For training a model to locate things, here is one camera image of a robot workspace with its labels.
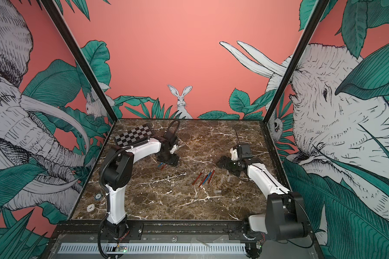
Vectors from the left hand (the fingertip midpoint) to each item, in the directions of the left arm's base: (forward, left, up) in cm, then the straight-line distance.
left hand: (173, 160), depth 97 cm
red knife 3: (-13, -17, -1) cm, 22 cm away
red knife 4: (-11, -22, -2) cm, 25 cm away
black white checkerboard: (+19, +28, +2) cm, 34 cm away
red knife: (-4, +6, -1) cm, 7 cm away
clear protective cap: (-20, -25, -1) cm, 32 cm away
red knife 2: (-12, -14, -1) cm, 18 cm away
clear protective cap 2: (-13, -32, -1) cm, 35 cm away
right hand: (-8, -28, +8) cm, 30 cm away
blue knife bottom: (-10, -21, -2) cm, 23 cm away
